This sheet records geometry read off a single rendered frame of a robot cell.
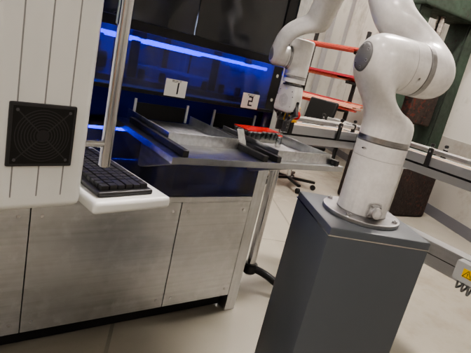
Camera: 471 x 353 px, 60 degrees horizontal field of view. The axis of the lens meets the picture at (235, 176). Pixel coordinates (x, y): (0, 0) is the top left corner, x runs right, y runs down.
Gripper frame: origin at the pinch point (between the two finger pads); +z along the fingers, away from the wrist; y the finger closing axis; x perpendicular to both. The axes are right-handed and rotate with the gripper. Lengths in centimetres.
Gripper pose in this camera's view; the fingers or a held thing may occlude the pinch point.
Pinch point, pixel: (282, 125)
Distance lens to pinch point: 157.3
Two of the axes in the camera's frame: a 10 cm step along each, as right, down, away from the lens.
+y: 5.5, 3.4, -7.6
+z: -2.2, 9.4, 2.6
